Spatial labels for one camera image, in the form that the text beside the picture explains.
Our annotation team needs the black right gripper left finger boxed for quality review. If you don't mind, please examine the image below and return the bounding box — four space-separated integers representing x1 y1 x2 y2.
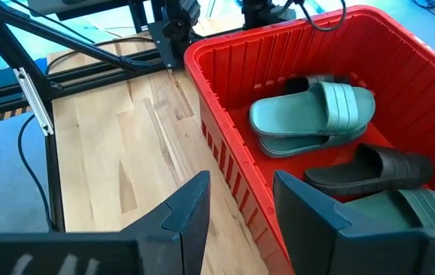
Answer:
119 170 211 275

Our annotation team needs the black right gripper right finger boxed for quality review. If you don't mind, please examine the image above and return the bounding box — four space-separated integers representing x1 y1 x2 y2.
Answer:
273 170 427 275

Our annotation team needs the black rubber slide sandal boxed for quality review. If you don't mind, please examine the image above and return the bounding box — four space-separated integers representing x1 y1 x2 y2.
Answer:
303 143 435 198

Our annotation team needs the green rubber slide sandal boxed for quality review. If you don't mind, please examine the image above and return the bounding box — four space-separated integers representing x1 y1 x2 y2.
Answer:
284 73 352 95
248 80 377 138
345 187 435 232

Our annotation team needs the red plastic bin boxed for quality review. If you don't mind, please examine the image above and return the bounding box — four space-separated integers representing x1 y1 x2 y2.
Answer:
183 4 435 275

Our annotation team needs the black mounting plate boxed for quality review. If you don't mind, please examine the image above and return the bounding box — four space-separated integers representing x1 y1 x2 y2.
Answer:
147 21 187 70

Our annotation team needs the silver aluminium bar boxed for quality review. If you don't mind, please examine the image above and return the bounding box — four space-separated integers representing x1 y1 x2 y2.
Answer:
12 66 55 138

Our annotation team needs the yellow black hazard tape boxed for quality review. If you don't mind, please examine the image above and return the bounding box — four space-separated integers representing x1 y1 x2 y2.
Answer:
0 105 34 128

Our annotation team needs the black metal rig frame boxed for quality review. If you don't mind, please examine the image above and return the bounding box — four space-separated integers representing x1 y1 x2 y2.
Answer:
0 0 190 234

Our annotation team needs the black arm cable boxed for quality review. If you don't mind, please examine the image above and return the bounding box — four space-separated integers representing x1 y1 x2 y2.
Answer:
297 0 347 33

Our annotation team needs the thin cable with black plug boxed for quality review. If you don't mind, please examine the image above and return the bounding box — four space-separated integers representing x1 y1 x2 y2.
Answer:
411 0 435 21

